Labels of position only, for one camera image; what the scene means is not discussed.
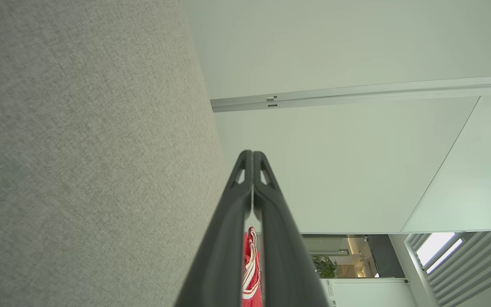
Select red lettered jersey white sleeves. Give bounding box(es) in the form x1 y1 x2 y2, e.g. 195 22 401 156
241 226 264 307

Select green potted plant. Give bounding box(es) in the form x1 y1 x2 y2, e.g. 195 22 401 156
312 255 339 278

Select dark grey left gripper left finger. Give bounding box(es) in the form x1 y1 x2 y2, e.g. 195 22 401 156
175 150 254 307

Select bright rectangular ceiling light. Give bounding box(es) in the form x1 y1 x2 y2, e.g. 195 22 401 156
416 232 464 274

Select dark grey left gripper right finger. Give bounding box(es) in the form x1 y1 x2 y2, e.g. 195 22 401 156
252 151 329 307

